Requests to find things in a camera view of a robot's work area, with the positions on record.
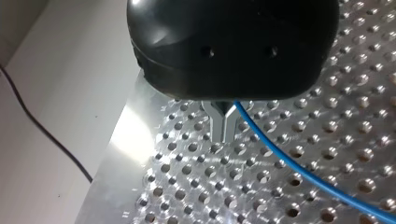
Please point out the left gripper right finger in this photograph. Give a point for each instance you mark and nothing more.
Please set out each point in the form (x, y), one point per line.
(229, 126)

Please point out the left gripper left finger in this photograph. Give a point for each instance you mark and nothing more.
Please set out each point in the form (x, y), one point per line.
(216, 127)

